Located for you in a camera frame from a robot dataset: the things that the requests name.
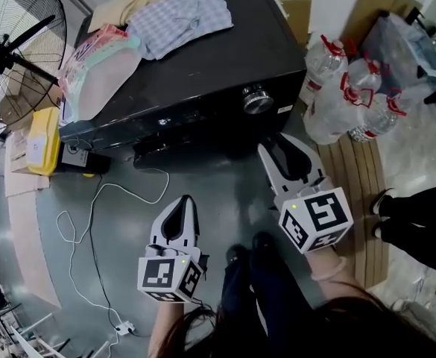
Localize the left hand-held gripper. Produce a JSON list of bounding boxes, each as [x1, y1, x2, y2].
[[137, 195, 209, 304]]

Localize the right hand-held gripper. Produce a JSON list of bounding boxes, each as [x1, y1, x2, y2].
[[257, 133, 354, 255]]

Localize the brushed silver metal control knob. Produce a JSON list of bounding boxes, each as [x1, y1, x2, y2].
[[241, 83, 275, 116]]

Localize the black washing machine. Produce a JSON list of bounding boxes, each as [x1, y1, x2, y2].
[[59, 0, 309, 175]]

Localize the person's right forearm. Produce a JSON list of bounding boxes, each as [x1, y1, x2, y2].
[[309, 246, 371, 302]]

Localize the person's left forearm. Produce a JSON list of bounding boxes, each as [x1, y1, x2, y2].
[[148, 300, 218, 358]]

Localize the wooden slatted bench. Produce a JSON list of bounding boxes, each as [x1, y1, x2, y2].
[[316, 136, 390, 289]]

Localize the ribbed clear water bottle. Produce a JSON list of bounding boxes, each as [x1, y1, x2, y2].
[[350, 87, 408, 143]]

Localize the white power strip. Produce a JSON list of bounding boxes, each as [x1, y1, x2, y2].
[[115, 321, 136, 337]]

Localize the person's legs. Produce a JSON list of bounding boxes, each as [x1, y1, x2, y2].
[[219, 231, 316, 350]]

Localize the flattened cardboard sheet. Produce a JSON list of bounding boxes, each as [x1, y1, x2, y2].
[[3, 132, 63, 310]]

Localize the small brown cardboard piece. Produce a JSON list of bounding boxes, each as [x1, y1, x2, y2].
[[279, 0, 312, 48]]

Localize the yellow and black toolbox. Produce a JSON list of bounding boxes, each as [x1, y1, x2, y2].
[[27, 106, 112, 178]]

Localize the clear plastic storage box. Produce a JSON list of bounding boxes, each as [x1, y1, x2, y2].
[[358, 11, 436, 89]]

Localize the large brown cardboard sheet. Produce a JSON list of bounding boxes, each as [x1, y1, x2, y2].
[[342, 0, 423, 51]]

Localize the checkered cloth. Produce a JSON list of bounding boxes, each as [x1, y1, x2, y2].
[[126, 0, 235, 61]]

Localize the plain brown cardboard box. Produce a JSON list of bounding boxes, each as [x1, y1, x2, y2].
[[0, 76, 64, 134]]

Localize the beige cloth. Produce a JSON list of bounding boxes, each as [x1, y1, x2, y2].
[[86, 0, 195, 35]]

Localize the clear water jug red handle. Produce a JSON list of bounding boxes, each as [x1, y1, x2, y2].
[[299, 35, 349, 104], [346, 52, 390, 89], [303, 73, 375, 145]]

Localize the white cable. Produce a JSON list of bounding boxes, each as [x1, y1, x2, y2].
[[56, 168, 171, 330]]

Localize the pale pink bracelet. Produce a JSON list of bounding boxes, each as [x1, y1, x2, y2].
[[310, 257, 347, 283]]

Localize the black pedestal fan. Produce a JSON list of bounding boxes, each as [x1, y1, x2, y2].
[[0, 0, 69, 126]]

